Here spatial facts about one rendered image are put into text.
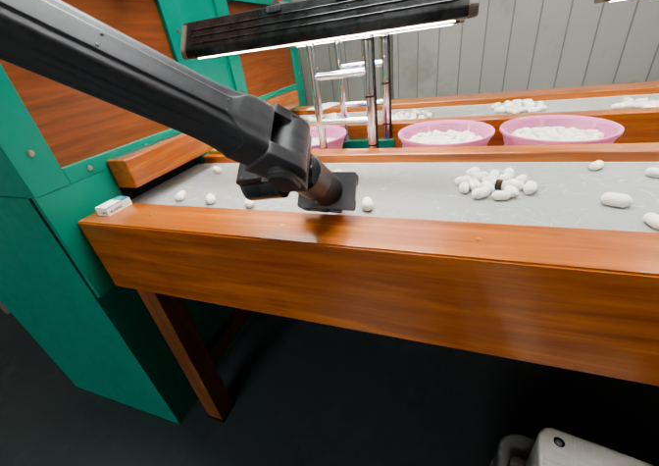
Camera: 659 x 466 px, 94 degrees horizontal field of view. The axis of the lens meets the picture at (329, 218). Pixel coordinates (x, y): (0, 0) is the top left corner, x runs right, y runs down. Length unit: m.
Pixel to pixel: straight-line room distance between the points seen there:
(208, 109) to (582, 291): 0.48
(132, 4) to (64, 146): 0.41
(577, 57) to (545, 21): 0.28
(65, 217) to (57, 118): 0.20
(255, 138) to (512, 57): 2.22
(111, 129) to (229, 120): 0.61
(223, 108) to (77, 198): 0.57
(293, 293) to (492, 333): 0.32
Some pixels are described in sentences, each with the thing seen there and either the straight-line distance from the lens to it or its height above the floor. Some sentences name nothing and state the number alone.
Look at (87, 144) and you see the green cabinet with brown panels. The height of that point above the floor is 0.90.
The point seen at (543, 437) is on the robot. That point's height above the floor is 0.47.
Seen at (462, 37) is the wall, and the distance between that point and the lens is 2.46.
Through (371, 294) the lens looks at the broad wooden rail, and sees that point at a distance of 0.51.
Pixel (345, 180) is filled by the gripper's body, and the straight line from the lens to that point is 0.52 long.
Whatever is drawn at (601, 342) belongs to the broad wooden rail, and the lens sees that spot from 0.56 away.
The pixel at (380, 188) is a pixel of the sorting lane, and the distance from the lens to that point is 0.69.
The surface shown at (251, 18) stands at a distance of 0.78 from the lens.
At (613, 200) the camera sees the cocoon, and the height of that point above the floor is 0.75.
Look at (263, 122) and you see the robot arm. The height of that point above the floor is 0.97.
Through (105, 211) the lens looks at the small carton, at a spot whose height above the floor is 0.78.
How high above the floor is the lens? 1.03
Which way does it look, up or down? 29 degrees down
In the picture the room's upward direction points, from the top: 8 degrees counter-clockwise
